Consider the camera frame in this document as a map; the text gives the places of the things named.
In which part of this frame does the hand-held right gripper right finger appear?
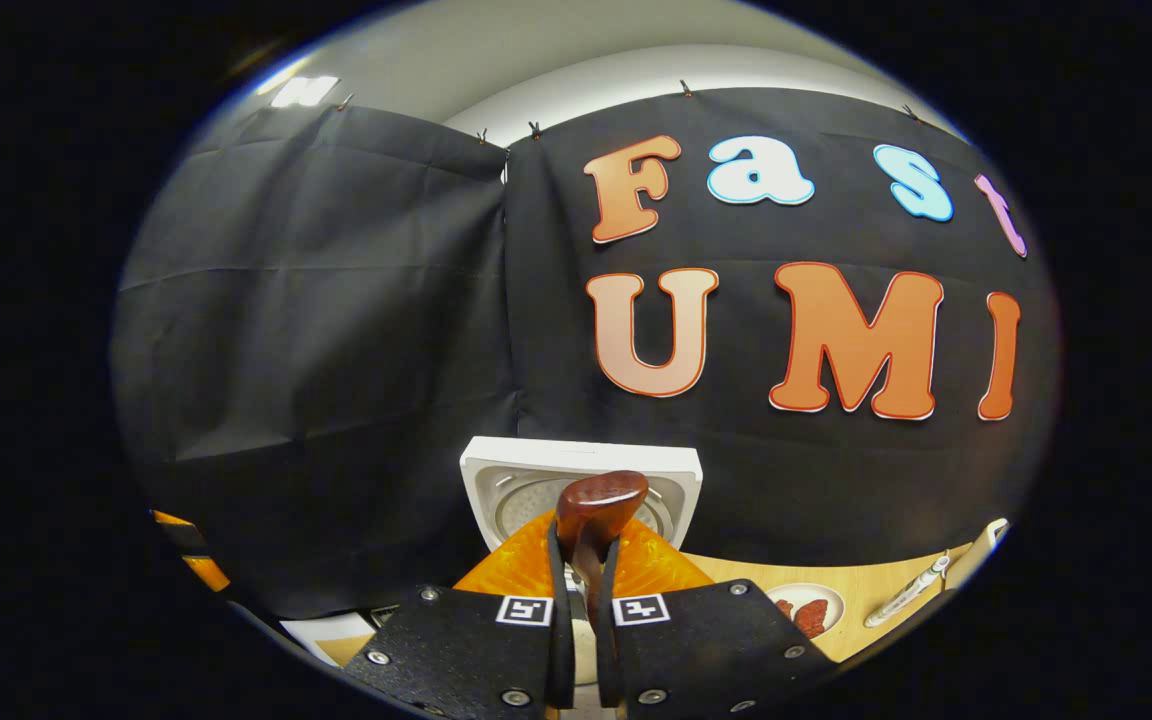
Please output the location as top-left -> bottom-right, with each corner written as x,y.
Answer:
596,515 -> 837,716

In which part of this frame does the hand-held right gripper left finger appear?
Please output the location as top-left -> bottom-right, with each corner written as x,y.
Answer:
341,510 -> 577,716

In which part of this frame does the brown wooden spoon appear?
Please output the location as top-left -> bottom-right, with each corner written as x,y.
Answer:
554,470 -> 651,626

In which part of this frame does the white rice cooker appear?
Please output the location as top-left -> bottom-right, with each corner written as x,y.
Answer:
459,436 -> 704,691

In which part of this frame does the white sheet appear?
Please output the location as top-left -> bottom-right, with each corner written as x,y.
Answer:
281,612 -> 377,666

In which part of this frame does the white oval plate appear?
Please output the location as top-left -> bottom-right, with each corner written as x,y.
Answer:
766,582 -> 847,641

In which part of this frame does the black backdrop cloth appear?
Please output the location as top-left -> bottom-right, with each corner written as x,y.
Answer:
114,88 -> 1062,621

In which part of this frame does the white drink bottle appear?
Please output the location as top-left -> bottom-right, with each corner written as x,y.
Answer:
864,555 -> 952,629

